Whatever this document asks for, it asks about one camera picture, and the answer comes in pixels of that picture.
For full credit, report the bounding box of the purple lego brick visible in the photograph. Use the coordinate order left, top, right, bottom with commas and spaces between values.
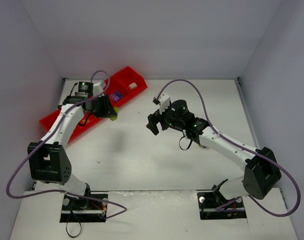
111, 91, 124, 103

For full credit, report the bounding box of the long green lego brick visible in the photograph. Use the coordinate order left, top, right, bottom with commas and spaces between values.
110, 107, 119, 121

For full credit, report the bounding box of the white curved lego brick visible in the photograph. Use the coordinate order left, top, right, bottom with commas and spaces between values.
129, 82, 137, 90

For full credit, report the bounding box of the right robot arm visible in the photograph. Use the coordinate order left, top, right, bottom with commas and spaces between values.
146, 93, 281, 200

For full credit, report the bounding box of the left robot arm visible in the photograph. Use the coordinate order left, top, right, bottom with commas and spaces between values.
28, 81, 117, 197

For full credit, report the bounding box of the red compartment tray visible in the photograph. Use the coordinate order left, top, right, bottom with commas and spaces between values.
39, 65, 148, 145

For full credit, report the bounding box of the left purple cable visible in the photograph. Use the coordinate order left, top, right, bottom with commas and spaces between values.
6, 69, 128, 220

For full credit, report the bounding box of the purple cable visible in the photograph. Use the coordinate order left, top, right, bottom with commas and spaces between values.
6, 69, 128, 220
153, 79, 301, 216

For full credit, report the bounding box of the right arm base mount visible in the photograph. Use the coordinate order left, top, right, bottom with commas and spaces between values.
197, 179, 247, 221

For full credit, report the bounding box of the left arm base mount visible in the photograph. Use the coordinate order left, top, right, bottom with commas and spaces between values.
60, 195, 108, 223

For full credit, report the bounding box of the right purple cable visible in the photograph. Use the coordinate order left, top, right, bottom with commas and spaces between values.
153, 79, 301, 216

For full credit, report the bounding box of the black cable loop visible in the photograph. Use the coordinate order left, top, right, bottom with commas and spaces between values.
66, 209, 82, 238

